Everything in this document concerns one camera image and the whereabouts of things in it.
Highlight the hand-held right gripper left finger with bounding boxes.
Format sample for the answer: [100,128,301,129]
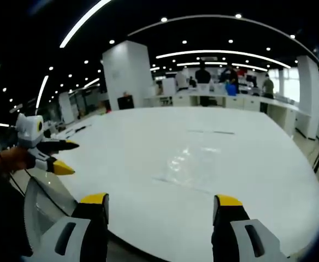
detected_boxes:
[22,192,110,262]

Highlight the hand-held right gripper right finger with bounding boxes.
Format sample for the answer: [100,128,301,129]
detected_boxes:
[211,194,290,262]

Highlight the clear resealable plastic bag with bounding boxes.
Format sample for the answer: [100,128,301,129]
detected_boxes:
[152,144,225,193]

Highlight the blue bag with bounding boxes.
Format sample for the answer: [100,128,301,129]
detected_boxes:
[225,82,237,97]

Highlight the person's left hand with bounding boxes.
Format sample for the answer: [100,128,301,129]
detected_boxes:
[0,146,37,173]

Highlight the thin black pen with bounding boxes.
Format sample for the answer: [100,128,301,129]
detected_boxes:
[73,124,92,133]

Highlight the long ceiling light strip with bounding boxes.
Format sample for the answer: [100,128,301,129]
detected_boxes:
[36,75,49,109]
[59,0,114,49]
[156,50,292,69]

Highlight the dark clothing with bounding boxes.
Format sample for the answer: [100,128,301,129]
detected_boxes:
[0,163,33,257]

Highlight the black box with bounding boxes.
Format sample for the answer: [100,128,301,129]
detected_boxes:
[117,94,134,110]

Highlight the white square pillar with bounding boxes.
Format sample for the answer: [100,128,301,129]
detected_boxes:
[102,40,155,111]
[296,56,319,140]

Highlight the long white counter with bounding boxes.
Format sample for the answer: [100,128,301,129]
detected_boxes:
[144,91,313,139]

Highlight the group of round ceiling spotlights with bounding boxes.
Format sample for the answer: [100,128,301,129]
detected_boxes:
[0,13,297,110]

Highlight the thin black cable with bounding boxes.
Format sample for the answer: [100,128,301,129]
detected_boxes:
[9,169,73,218]

